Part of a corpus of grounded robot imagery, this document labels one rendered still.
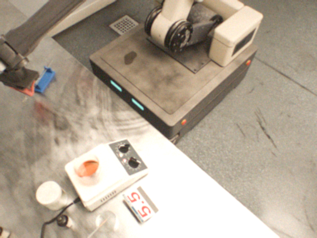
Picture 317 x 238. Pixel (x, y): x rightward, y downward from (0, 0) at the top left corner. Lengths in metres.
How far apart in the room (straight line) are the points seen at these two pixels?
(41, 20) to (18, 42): 0.09
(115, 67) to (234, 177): 0.95
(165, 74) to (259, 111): 0.77
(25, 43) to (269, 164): 1.47
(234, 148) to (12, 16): 1.38
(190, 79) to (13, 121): 0.93
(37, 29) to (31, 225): 0.50
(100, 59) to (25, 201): 0.99
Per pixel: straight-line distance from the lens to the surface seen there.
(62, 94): 1.00
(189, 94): 1.44
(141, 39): 1.71
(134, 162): 0.76
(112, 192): 0.75
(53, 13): 0.69
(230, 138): 1.78
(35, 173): 0.88
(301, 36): 2.62
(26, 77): 0.92
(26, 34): 0.74
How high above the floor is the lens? 1.51
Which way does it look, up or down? 59 degrees down
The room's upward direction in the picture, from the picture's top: 3 degrees clockwise
